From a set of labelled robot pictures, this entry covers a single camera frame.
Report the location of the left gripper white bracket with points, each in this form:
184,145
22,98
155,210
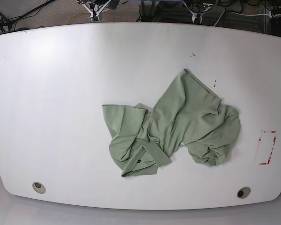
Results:
198,8

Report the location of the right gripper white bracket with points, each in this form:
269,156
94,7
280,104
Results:
94,10

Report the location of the green T-shirt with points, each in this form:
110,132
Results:
187,114

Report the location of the white power strip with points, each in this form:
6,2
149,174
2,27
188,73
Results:
276,11

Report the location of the red tape rectangle marking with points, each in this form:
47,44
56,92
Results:
266,145

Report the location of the left table cable grommet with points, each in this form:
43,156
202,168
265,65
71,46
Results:
38,187

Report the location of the table cable grommet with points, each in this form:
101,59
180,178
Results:
243,192
38,187

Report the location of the right table cable grommet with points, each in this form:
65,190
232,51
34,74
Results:
243,192

